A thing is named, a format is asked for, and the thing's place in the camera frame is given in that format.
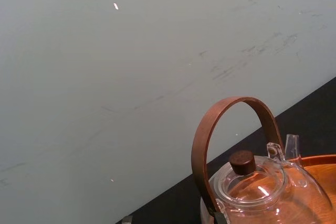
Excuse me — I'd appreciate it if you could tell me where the glass teapot with wooden handle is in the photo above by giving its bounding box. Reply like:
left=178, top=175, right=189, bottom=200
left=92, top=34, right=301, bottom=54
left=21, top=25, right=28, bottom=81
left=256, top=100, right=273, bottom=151
left=191, top=96, right=333, bottom=224

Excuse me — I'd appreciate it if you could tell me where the glass teapot lid, brown knob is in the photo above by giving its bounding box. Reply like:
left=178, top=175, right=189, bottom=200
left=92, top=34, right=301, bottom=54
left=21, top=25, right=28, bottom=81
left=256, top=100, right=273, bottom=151
left=212, top=150, right=287, bottom=213

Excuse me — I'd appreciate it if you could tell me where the round wooden tray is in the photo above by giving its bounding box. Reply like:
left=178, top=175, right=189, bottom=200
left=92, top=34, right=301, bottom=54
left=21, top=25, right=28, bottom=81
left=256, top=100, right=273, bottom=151
left=199, top=154, right=336, bottom=224

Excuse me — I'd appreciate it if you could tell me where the black table cloth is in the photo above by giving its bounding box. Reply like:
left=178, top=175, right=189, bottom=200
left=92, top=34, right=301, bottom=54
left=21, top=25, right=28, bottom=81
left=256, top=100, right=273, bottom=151
left=114, top=76, right=336, bottom=224

